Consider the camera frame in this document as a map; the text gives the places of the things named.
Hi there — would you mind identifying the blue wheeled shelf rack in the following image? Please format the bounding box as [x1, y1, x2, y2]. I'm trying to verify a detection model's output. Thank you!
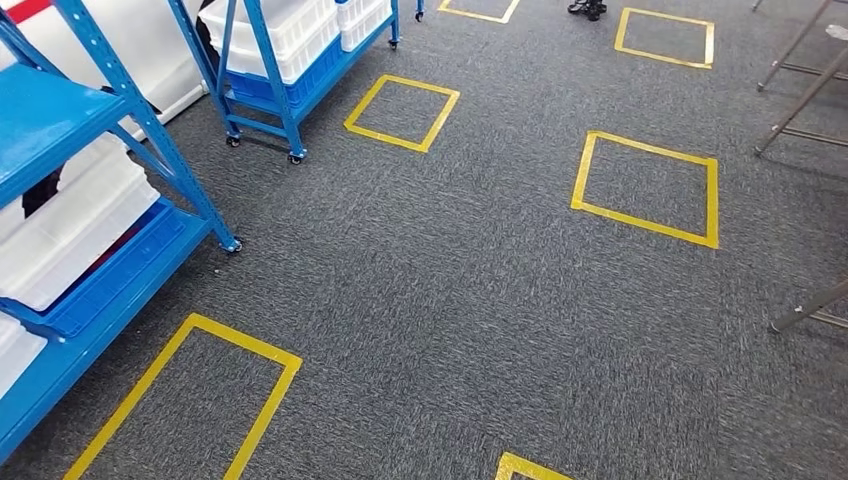
[165, 0, 425, 166]

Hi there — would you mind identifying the blue metal shelf rack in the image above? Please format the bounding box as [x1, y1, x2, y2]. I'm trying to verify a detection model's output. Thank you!
[0, 0, 243, 465]

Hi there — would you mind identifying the yellow floor tape square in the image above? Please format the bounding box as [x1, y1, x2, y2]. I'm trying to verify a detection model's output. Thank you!
[62, 313, 304, 480]
[570, 130, 720, 250]
[343, 74, 461, 154]

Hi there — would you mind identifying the white plastic crate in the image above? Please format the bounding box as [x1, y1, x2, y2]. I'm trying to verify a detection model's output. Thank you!
[0, 132, 162, 313]
[0, 314, 49, 399]
[198, 0, 342, 85]
[334, 0, 393, 53]

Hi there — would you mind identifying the person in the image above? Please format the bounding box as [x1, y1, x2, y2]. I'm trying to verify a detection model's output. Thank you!
[567, 0, 608, 22]

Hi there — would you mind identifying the red plastic bin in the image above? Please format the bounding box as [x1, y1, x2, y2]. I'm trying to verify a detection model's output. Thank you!
[86, 225, 146, 268]

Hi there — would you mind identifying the white car red stripe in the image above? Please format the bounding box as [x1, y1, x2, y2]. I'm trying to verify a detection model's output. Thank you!
[0, 0, 220, 144]

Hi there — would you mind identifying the stainless steel table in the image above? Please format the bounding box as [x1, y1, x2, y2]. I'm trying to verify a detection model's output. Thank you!
[751, 0, 848, 157]

